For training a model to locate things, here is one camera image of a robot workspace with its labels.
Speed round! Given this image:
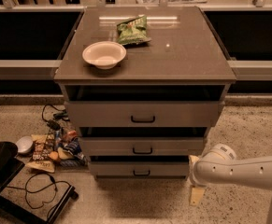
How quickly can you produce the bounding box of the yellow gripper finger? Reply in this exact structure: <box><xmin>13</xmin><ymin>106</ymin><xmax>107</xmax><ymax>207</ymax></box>
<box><xmin>189</xmin><ymin>155</ymin><xmax>206</xmax><ymax>206</ymax></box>

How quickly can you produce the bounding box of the grey bottom drawer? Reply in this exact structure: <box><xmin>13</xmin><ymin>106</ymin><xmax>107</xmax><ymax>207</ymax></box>
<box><xmin>89</xmin><ymin>162</ymin><xmax>189</xmax><ymax>177</ymax></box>

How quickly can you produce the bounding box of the grey drawer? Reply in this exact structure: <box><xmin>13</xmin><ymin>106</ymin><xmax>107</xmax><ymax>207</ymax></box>
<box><xmin>64</xmin><ymin>101</ymin><xmax>224</xmax><ymax>127</ymax></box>
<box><xmin>89</xmin><ymin>162</ymin><xmax>189</xmax><ymax>177</ymax></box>
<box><xmin>79</xmin><ymin>137</ymin><xmax>205</xmax><ymax>156</ymax></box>

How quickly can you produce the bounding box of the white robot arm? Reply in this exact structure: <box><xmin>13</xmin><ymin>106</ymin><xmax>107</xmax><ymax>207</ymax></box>
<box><xmin>189</xmin><ymin>144</ymin><xmax>272</xmax><ymax>224</ymax></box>

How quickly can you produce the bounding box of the grey middle drawer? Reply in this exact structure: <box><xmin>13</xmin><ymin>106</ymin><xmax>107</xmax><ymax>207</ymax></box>
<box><xmin>79</xmin><ymin>137</ymin><xmax>205</xmax><ymax>156</ymax></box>

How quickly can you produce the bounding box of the grey drawer cabinet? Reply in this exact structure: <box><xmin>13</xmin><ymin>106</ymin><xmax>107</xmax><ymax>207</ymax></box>
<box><xmin>52</xmin><ymin>6</ymin><xmax>237</xmax><ymax>181</ymax></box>

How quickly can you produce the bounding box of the grey top drawer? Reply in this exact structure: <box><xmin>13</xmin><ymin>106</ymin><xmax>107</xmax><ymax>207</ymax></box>
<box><xmin>64</xmin><ymin>101</ymin><xmax>224</xmax><ymax>127</ymax></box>

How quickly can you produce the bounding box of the blue snack bag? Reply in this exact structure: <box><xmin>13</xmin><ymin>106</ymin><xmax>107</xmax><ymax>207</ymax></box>
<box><xmin>58</xmin><ymin>138</ymin><xmax>86</xmax><ymax>167</ymax></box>

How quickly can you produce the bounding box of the orange fruit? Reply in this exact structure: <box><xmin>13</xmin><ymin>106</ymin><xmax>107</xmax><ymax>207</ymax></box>
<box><xmin>49</xmin><ymin>151</ymin><xmax>61</xmax><ymax>162</ymax></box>

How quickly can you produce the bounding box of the yellow chip bag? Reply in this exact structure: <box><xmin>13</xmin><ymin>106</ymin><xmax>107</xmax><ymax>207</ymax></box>
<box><xmin>26</xmin><ymin>161</ymin><xmax>55</xmax><ymax>173</ymax></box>

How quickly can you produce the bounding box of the black power adapter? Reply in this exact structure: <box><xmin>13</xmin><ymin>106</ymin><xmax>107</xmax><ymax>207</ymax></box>
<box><xmin>47</xmin><ymin>119</ymin><xmax>61</xmax><ymax>131</ymax></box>

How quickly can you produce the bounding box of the brown snack bag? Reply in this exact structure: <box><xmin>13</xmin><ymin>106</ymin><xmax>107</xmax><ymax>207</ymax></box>
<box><xmin>32</xmin><ymin>134</ymin><xmax>54</xmax><ymax>161</ymax></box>

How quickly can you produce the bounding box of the green chip bag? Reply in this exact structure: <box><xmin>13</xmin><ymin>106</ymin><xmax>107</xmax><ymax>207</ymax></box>
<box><xmin>117</xmin><ymin>15</ymin><xmax>151</xmax><ymax>46</ymax></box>

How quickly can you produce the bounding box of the small white bowl on floor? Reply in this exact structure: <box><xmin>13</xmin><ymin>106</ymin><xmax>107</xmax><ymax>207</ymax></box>
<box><xmin>16</xmin><ymin>136</ymin><xmax>33</xmax><ymax>154</ymax></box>

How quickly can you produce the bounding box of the black cable on floor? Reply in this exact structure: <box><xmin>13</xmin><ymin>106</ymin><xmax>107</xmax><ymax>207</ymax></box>
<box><xmin>6</xmin><ymin>172</ymin><xmax>72</xmax><ymax>220</ymax></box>

